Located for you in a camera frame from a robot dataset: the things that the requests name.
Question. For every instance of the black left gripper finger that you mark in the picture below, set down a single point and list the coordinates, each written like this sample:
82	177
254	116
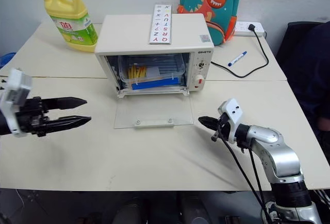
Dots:
67	103
69	122

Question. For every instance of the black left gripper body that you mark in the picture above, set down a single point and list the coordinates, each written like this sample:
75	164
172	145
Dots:
32	117

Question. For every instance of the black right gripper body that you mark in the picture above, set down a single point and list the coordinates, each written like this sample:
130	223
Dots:
223	127

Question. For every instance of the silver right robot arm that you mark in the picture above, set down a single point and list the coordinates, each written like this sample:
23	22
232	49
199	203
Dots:
278	154

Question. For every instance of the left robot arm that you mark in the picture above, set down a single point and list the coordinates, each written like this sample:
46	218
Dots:
3	123

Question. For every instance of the glass toaster oven door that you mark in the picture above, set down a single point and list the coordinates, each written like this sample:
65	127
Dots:
154	110

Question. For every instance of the clear plastic food container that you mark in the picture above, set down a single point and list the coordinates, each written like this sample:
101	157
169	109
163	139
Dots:
152	76

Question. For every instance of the cream white toaster oven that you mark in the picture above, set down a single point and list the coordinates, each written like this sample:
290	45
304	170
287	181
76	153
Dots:
152	33

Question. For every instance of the blue bin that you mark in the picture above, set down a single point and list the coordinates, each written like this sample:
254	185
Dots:
6	59

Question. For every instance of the blue white marker pen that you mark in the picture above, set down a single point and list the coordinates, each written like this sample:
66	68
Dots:
237	59

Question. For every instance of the yellow detergent bottle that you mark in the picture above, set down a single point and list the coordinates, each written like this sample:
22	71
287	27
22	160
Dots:
71	20

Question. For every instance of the black white sneaker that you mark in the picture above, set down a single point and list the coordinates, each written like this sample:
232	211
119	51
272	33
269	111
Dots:
271	209

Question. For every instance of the white power strip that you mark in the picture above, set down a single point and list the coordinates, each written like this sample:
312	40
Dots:
243	28

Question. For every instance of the white alphabet letter board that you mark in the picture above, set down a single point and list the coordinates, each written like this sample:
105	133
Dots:
160	24

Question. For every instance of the person in dark clothing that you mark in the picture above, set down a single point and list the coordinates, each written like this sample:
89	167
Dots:
317	67

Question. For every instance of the teal dinosaur backpack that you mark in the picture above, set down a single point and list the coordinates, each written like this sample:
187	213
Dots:
208	5

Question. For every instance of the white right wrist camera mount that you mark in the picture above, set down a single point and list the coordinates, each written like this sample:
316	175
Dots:
233	113

